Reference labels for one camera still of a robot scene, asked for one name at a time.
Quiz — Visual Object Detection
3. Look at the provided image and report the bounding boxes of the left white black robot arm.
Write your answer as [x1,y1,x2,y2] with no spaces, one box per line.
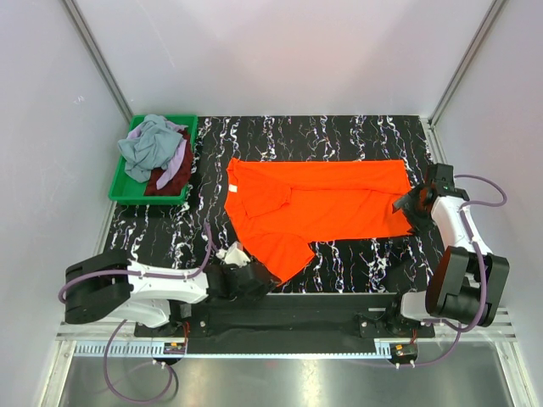
[59,250,279,336]

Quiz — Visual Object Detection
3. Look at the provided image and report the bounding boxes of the left aluminium corner post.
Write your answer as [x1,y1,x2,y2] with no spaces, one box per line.
[59,0,133,123]

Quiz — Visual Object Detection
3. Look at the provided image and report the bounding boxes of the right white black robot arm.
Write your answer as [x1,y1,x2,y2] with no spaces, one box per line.
[384,186,510,337]

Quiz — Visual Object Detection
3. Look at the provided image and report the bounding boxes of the aluminium corner post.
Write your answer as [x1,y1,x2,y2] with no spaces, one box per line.
[59,0,133,123]
[428,0,508,129]

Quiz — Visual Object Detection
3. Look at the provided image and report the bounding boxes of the lilac t shirt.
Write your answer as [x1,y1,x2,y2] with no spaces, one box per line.
[126,120,190,192]

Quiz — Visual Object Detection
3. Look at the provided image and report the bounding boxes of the orange t shirt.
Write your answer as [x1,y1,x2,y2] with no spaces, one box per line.
[225,159,411,282]

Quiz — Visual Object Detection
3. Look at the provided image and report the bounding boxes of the white slotted cable duct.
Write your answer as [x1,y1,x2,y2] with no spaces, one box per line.
[74,342,395,358]

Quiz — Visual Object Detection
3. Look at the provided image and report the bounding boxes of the dark red t shirt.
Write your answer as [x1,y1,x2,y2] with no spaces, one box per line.
[144,129,193,196]

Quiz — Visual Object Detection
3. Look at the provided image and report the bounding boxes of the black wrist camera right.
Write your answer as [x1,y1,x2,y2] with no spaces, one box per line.
[423,163,469,204]

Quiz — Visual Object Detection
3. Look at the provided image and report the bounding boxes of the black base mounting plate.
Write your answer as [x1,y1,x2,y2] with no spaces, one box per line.
[134,293,434,357]

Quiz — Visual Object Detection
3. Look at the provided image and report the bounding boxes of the grey-blue t shirt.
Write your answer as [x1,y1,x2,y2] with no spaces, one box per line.
[117,114,183,184]

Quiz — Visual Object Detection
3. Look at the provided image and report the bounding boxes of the right aluminium corner post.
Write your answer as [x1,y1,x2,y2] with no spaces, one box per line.
[428,0,508,129]

